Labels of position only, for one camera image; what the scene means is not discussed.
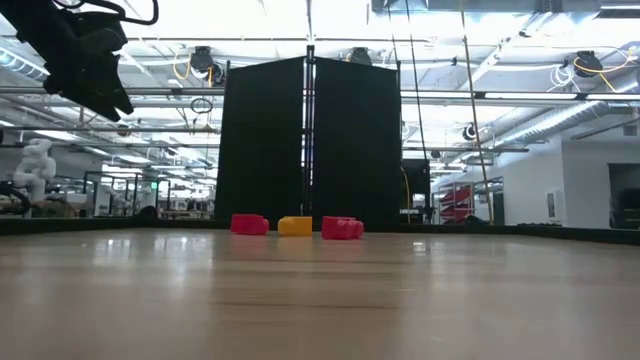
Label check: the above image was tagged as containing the black folding partition screen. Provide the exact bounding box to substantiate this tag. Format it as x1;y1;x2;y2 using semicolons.
214;44;403;229

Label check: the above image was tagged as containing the yellow stud block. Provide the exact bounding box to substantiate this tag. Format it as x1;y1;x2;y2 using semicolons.
277;215;314;238

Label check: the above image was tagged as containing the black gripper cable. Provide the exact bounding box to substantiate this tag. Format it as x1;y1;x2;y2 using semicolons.
53;0;160;27

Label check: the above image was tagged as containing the black looped cable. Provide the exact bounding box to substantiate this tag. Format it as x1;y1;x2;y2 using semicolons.
403;0;432;166

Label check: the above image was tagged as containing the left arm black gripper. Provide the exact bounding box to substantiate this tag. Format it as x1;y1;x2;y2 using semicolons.
0;0;136;123

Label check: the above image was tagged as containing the red shelf rack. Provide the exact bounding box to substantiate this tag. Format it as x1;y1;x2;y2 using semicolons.
438;183;474;224

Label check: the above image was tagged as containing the white wall panel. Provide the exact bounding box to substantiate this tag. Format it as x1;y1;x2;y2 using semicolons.
545;189;564;224

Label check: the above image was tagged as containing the white robot figure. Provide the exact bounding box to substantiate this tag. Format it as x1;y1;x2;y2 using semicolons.
11;138;58;204

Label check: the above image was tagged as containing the red stud block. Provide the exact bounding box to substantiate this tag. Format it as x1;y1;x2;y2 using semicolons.
321;215;366;241

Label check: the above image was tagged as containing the red notched block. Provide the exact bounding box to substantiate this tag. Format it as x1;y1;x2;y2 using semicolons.
230;213;271;237

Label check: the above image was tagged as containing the black frame workstation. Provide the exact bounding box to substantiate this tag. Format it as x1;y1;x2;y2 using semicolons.
81;170;172;217

